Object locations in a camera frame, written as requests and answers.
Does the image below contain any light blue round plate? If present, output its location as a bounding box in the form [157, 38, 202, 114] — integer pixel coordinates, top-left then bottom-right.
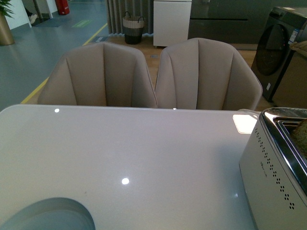
[0, 197, 95, 230]

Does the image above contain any slice of brown bread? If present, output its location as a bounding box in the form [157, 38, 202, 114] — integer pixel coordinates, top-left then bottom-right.
[290, 119, 307, 159]

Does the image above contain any beige right chair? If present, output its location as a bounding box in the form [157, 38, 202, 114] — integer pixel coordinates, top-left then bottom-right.
[155, 38, 262, 110]

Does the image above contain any beige chair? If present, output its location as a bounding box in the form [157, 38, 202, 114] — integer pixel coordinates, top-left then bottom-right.
[155, 38, 262, 110]
[37, 42, 157, 108]

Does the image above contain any beige left chair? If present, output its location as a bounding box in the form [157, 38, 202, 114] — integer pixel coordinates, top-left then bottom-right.
[37, 42, 157, 108]

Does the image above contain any woven laundry basket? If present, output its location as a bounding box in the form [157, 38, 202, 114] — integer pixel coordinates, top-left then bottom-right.
[122, 11, 145, 45]

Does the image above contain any white tall cabinet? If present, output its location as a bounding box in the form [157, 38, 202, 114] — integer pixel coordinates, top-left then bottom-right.
[153, 0, 192, 47]

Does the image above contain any grey pleated curtain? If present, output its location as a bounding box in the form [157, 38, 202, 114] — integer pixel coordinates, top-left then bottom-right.
[105, 0, 154, 35]

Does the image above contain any dark grey kitchen counter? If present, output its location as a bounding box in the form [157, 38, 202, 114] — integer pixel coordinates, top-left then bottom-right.
[188, 0, 272, 50]

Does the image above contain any white chrome toaster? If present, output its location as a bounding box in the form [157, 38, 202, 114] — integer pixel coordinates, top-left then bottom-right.
[239, 107, 307, 230]

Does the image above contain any red fire extinguisher box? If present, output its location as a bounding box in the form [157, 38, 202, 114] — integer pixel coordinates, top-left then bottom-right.
[55, 0, 70, 15]

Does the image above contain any dark grey washing machine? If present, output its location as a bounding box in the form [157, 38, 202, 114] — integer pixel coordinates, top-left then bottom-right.
[251, 7, 307, 102]

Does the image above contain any potted plant in gold pot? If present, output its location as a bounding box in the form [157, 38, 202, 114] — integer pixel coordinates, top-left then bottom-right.
[0, 0, 14, 46]

